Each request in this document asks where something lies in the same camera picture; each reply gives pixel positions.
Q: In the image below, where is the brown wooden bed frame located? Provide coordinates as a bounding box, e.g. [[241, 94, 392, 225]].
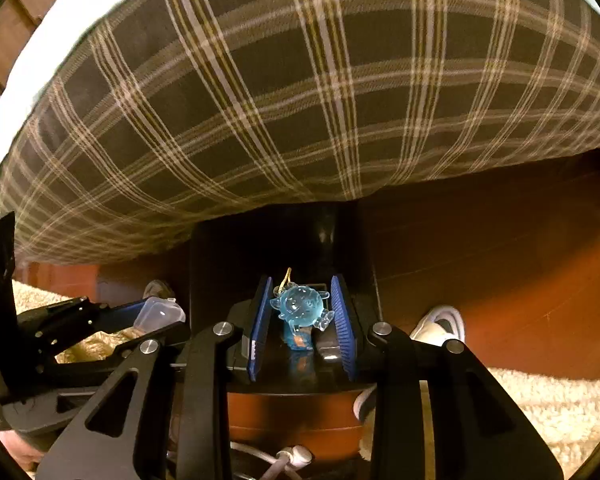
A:
[[15, 160, 600, 463]]

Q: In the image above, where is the yellow crinkled bag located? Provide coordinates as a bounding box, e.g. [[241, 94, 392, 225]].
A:
[[55, 329, 146, 364]]

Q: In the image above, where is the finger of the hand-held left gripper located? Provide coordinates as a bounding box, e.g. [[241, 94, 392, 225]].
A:
[[55, 322, 191, 377], [17, 297, 151, 356]]

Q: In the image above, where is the beige shaggy rug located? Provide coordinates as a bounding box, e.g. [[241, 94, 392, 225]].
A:
[[10, 280, 600, 480]]

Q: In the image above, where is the black glossy stand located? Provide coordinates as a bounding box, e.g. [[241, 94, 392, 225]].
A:
[[187, 202, 382, 397]]

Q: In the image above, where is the blue translucent toy figure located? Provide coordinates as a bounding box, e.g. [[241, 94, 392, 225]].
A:
[[271, 267, 337, 352]]

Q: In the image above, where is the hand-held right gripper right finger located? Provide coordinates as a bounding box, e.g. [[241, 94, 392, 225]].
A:
[[330, 275, 565, 480]]

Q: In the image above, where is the white bed sheet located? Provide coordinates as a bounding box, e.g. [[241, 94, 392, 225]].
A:
[[0, 0, 173, 211]]

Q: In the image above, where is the white cable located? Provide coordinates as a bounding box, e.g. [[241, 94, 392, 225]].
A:
[[229, 439, 315, 480]]

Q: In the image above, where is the clear plastic container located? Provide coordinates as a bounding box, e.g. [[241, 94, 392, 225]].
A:
[[132, 296, 187, 332]]

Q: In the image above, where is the dark plaid blanket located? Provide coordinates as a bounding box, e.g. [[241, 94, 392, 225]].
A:
[[0, 0, 600, 267]]

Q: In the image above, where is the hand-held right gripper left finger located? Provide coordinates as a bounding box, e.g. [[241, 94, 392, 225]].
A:
[[35, 275, 273, 480]]

